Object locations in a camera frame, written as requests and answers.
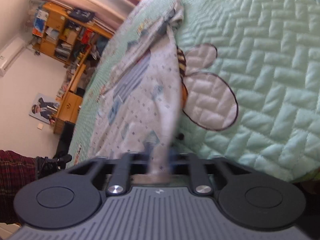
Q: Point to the wooden desk with drawers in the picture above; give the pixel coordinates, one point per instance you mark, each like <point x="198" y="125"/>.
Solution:
<point x="70" y="104"/>

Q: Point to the pilot children poster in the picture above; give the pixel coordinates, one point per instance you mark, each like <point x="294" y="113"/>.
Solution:
<point x="44" y="108"/>

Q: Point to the white wall air conditioner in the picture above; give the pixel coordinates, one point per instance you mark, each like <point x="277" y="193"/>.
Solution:
<point x="9" y="53"/>

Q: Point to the wooden bookshelf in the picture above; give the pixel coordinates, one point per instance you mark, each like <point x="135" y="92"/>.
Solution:
<point x="61" y="37"/>

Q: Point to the seated person with glasses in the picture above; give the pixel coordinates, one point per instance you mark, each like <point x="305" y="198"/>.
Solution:
<point x="16" y="172"/>

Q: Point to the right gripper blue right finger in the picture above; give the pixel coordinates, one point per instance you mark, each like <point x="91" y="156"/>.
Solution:
<point x="188" y="164"/>

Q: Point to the dark hanging tote bag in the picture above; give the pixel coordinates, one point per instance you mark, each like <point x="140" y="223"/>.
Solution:
<point x="81" y="15"/>

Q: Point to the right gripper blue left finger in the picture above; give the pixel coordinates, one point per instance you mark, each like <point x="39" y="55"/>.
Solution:
<point x="129" y="164"/>

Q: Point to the white dotted baby garment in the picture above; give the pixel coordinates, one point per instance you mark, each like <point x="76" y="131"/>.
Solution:
<point x="140" y="106"/>

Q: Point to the green quilted bee bedspread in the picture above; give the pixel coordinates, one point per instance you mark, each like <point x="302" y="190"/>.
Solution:
<point x="250" y="82"/>

